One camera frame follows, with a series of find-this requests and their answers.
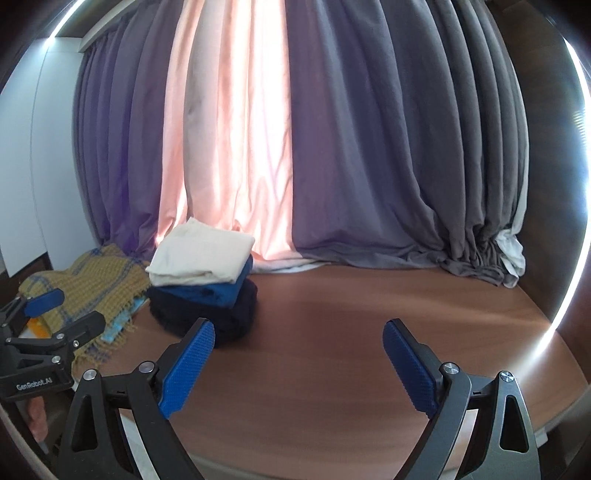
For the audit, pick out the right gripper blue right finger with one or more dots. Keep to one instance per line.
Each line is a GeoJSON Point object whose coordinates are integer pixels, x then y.
{"type": "Point", "coordinates": [417, 366]}

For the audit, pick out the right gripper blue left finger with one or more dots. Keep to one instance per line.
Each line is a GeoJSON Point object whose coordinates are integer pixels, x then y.
{"type": "Point", "coordinates": [180, 365]}

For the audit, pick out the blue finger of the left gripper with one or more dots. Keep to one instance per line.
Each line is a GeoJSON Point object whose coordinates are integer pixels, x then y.
{"type": "Point", "coordinates": [82, 330]}
{"type": "Point", "coordinates": [38, 306]}

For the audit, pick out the cream white pants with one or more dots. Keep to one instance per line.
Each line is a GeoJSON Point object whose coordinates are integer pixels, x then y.
{"type": "Point", "coordinates": [194, 253]}

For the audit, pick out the left hand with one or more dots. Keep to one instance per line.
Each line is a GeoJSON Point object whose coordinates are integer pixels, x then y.
{"type": "Point", "coordinates": [37, 418]}

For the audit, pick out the yellow checked blanket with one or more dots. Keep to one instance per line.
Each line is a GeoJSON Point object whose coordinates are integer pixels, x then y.
{"type": "Point", "coordinates": [102, 280]}

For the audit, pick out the blue folded garment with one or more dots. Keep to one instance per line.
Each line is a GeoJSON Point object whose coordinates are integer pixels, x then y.
{"type": "Point", "coordinates": [220, 295]}

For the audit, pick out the white sheer curtain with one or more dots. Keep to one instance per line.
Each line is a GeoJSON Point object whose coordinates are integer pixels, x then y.
{"type": "Point", "coordinates": [511, 250]}

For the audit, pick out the pink curtain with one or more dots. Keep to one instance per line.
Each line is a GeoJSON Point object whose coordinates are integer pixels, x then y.
{"type": "Point", "coordinates": [227, 154]}

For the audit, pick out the grey curtain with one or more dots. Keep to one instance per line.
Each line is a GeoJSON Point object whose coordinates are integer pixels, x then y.
{"type": "Point", "coordinates": [410, 139]}

